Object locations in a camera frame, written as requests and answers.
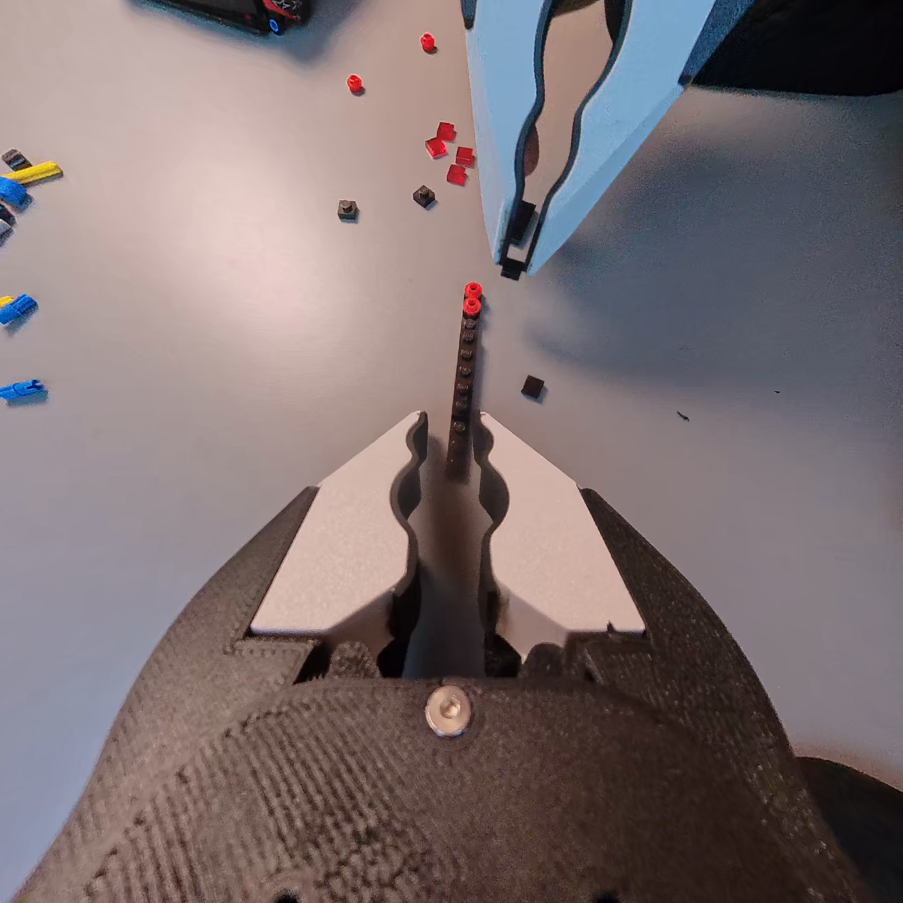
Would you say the black chair armrest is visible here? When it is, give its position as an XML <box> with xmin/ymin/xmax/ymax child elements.
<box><xmin>695</xmin><ymin>0</ymin><xmax>903</xmax><ymax>96</ymax></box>

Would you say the black rectangular lego tile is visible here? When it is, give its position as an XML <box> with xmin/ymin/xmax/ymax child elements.
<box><xmin>499</xmin><ymin>199</ymin><xmax>539</xmax><ymax>281</ymax></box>

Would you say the red black lego car model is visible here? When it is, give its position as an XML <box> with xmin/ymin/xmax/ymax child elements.
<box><xmin>137</xmin><ymin>0</ymin><xmax>311</xmax><ymax>36</ymax></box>

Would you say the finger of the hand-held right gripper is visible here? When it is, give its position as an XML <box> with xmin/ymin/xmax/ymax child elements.
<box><xmin>522</xmin><ymin>0</ymin><xmax>721</xmax><ymax>277</ymax></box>
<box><xmin>460</xmin><ymin>0</ymin><xmax>556</xmax><ymax>276</ymax></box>

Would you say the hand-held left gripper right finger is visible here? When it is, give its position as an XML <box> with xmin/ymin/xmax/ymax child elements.
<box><xmin>477</xmin><ymin>410</ymin><xmax>648</xmax><ymax>670</ymax></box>

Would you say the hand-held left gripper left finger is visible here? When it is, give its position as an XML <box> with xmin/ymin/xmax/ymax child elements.
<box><xmin>249</xmin><ymin>410</ymin><xmax>430</xmax><ymax>670</ymax></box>

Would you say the black chair seat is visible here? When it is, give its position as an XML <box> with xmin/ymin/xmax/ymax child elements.
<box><xmin>793</xmin><ymin>756</ymin><xmax>903</xmax><ymax>903</ymax></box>

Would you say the long black lego plate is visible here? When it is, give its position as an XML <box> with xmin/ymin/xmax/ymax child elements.
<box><xmin>444</xmin><ymin>314</ymin><xmax>488</xmax><ymax>482</ymax></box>

